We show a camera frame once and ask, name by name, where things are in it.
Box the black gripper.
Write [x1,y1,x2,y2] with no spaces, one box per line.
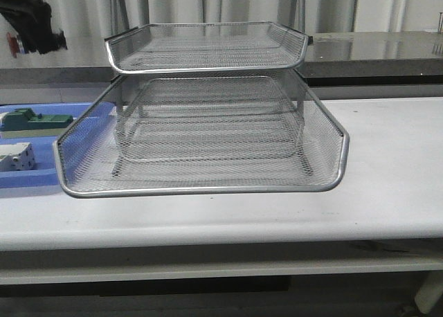
[1,0,67,55]

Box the red emergency stop button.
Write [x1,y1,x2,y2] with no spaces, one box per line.
[6,33,28,58]

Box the silver mesh tray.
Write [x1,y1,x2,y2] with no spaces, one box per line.
[53,69,350,198]
[116,76,301,163]
[105,21,309,75]

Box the green electrical component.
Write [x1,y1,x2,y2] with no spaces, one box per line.
[1,108,73,132]

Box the silver mesh top tray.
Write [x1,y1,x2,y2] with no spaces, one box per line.
[105,21,309,75]

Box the white circuit breaker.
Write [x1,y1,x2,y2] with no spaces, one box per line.
[1,143,35,172]

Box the blue plastic tray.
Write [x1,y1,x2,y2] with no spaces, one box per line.
[1,102,114,189]

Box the silver mesh bottom tray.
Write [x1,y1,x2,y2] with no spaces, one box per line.
[116,76,301,163]

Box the dark background counter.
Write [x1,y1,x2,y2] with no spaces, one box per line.
[1,32,442,87]

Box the grey metal rack frame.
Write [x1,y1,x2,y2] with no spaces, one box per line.
[110,26,314,178]

